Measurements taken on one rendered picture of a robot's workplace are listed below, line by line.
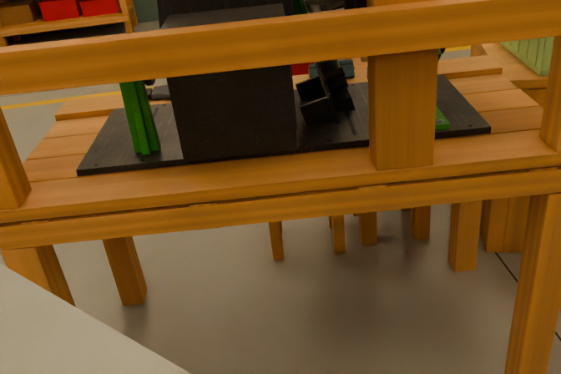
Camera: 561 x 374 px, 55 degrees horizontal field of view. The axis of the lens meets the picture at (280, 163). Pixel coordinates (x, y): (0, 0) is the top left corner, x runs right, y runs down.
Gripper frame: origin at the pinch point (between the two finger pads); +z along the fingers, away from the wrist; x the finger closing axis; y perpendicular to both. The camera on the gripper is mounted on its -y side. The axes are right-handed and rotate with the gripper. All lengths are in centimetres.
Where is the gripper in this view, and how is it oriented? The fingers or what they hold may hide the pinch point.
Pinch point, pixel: (315, 6)
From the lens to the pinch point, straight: 149.9
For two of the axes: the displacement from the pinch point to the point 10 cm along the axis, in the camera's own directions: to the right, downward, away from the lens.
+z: -9.3, 3.4, 1.4
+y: -2.8, -9.1, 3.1
